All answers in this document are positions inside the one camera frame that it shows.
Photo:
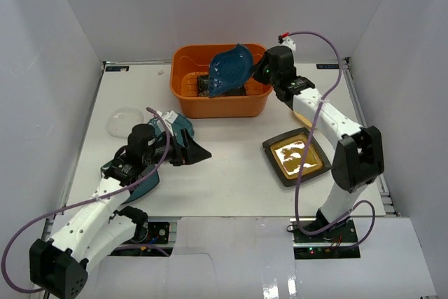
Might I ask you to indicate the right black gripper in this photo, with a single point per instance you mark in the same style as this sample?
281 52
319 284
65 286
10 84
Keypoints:
257 75

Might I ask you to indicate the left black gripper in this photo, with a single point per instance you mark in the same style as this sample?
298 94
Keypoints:
179 150

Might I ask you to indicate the blue leaf-shaped dish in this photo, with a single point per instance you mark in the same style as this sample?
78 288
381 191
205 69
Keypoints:
229 70

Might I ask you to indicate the black floral square plate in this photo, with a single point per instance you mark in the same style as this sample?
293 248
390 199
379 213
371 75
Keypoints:
203 88

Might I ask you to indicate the black amber square plate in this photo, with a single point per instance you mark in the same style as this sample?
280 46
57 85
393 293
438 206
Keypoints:
285 151

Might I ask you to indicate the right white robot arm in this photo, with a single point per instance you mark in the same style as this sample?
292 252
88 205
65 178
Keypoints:
358 159

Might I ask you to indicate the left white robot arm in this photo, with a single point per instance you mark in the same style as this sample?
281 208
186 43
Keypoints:
61 264

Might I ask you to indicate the orange plastic bin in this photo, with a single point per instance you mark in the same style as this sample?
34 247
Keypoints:
192 61

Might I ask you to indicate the teal scalloped round plate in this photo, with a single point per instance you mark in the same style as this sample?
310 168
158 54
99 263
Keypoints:
181 123

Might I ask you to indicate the teal square plate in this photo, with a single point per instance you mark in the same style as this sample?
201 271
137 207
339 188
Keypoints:
143 188

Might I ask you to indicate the right blue corner label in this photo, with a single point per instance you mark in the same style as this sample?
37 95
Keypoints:
327 66

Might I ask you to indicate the blue corner label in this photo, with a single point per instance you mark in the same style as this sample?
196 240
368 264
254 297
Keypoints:
117 68
327 66

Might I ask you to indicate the small yellow square dish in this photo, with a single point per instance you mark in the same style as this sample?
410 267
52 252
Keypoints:
302 120

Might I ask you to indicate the left blue corner label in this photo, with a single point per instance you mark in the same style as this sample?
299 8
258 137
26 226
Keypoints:
117 68

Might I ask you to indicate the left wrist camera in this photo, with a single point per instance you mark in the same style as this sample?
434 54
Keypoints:
168 118

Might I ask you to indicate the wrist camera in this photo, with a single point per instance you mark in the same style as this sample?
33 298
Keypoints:
285 40
168 118

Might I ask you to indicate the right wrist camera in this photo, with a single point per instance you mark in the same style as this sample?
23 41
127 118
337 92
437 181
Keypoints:
285 40

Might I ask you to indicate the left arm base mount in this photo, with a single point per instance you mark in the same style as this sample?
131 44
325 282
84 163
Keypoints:
156 242

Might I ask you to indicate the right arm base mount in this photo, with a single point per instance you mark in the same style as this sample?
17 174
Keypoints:
332 244

